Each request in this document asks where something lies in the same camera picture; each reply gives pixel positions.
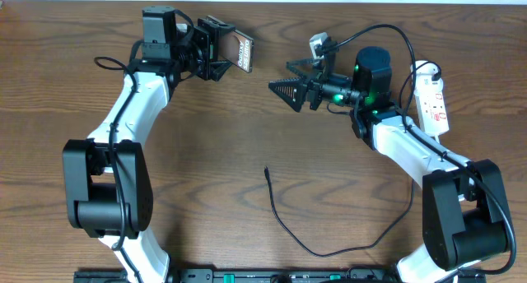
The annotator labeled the white power strip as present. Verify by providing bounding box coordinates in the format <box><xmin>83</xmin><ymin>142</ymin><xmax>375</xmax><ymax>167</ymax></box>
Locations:
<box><xmin>414</xmin><ymin>60</ymin><xmax>450</xmax><ymax>141</ymax></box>

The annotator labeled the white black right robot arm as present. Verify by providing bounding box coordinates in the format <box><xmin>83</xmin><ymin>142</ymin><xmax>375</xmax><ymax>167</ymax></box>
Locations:
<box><xmin>268</xmin><ymin>47</ymin><xmax>517</xmax><ymax>282</ymax></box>

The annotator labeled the black charger cable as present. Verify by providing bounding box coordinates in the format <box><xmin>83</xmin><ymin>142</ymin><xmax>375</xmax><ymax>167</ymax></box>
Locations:
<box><xmin>263</xmin><ymin>60</ymin><xmax>443</xmax><ymax>258</ymax></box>

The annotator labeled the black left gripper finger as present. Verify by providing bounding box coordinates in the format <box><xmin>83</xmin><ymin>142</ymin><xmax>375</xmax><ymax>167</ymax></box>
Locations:
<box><xmin>205</xmin><ymin>15</ymin><xmax>236</xmax><ymax>39</ymax></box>
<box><xmin>209</xmin><ymin>60</ymin><xmax>232</xmax><ymax>81</ymax></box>

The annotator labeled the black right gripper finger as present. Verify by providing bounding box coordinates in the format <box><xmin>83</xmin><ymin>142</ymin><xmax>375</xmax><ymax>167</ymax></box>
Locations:
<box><xmin>286</xmin><ymin>58</ymin><xmax>325</xmax><ymax>80</ymax></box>
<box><xmin>268</xmin><ymin>77</ymin><xmax>307</xmax><ymax>112</ymax></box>

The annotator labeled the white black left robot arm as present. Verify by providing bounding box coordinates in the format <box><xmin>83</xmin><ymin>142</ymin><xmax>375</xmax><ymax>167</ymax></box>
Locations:
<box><xmin>62</xmin><ymin>6</ymin><xmax>235</xmax><ymax>282</ymax></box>

